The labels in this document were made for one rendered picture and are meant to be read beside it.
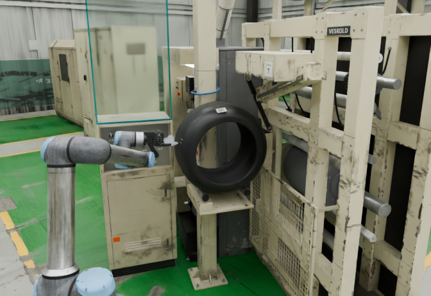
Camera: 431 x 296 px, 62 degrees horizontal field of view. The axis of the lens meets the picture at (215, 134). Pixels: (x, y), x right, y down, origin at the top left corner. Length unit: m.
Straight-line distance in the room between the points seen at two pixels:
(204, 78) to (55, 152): 1.20
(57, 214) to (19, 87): 9.29
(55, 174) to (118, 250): 1.53
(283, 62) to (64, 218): 1.30
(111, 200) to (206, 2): 1.59
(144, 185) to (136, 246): 0.52
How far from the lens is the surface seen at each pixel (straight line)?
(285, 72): 1.97
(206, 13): 2.45
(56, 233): 1.68
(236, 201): 2.44
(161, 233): 3.04
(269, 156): 2.67
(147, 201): 2.89
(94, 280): 1.66
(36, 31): 10.99
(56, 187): 1.65
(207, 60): 2.45
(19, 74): 10.83
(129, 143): 2.14
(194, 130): 2.11
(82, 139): 1.60
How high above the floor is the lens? 1.85
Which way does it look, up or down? 15 degrees down
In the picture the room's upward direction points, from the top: straight up
